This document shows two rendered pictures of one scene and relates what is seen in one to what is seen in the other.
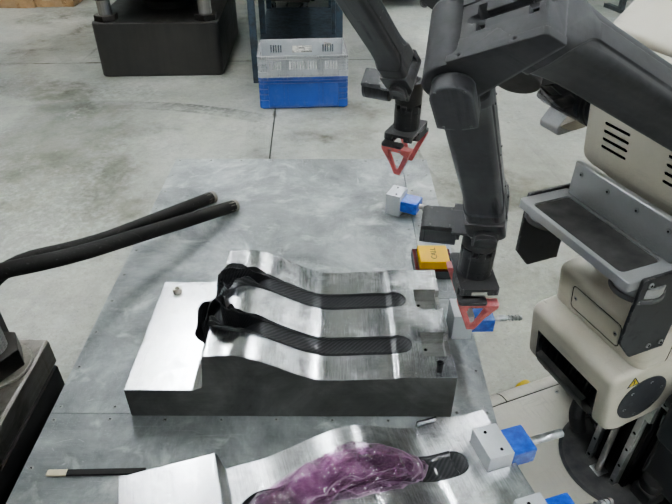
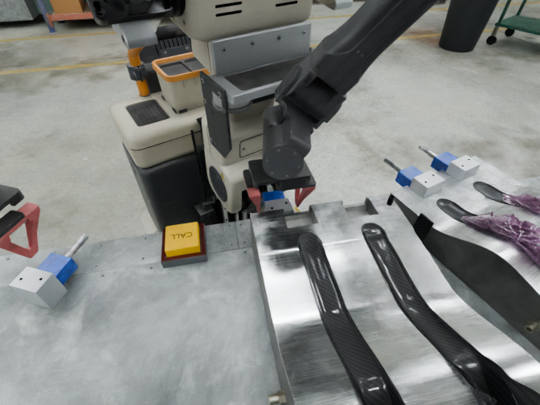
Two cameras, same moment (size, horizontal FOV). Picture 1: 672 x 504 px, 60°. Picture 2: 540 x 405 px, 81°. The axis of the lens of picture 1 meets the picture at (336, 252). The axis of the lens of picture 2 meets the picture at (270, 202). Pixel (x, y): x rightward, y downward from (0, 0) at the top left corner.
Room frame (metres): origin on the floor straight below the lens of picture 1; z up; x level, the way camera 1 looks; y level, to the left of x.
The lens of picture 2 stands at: (0.89, 0.19, 1.28)
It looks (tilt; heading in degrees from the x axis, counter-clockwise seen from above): 44 degrees down; 258
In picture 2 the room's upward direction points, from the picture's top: straight up
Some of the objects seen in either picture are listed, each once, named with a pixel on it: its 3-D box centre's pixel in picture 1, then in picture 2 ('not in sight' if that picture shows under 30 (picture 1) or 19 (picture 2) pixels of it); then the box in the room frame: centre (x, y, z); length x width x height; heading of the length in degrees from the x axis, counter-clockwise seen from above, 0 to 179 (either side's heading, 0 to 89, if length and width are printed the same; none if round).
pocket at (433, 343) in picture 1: (435, 352); (357, 214); (0.66, -0.16, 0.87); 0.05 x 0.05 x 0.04; 0
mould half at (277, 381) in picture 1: (294, 327); (381, 349); (0.72, 0.07, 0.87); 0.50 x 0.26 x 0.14; 90
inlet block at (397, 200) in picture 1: (415, 205); (60, 264); (1.18, -0.19, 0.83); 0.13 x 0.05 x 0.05; 63
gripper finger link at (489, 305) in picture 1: (472, 303); (291, 188); (0.76, -0.23, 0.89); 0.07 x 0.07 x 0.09; 1
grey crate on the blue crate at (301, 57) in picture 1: (302, 57); not in sight; (4.01, 0.23, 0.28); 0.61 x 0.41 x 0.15; 92
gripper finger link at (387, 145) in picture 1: (400, 153); (7, 231); (1.17, -0.14, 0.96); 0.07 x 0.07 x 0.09; 63
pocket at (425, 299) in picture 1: (426, 307); (299, 222); (0.77, -0.16, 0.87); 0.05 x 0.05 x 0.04; 0
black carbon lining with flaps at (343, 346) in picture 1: (302, 309); (393, 319); (0.71, 0.05, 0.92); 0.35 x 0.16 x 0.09; 90
